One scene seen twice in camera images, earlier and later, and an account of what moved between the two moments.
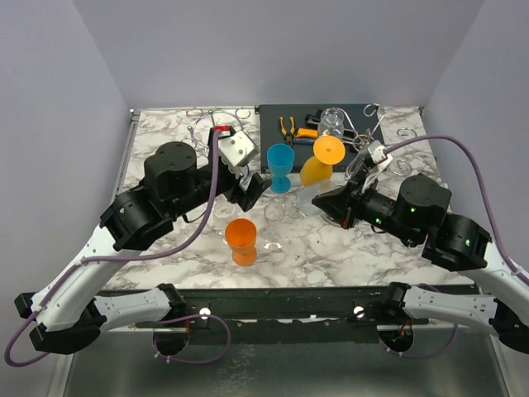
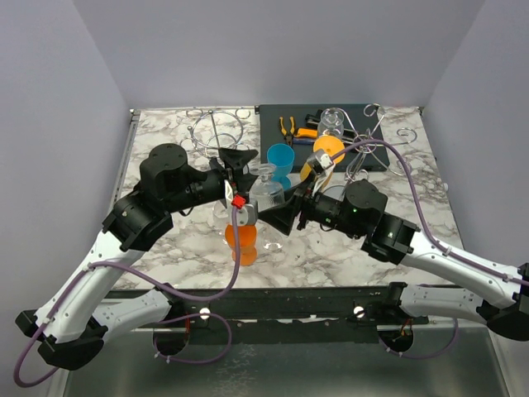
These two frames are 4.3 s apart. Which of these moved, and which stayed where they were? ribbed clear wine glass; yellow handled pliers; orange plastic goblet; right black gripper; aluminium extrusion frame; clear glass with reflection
Moved: right black gripper; clear glass with reflection
Stayed: yellow handled pliers; aluminium extrusion frame; orange plastic goblet; ribbed clear wine glass
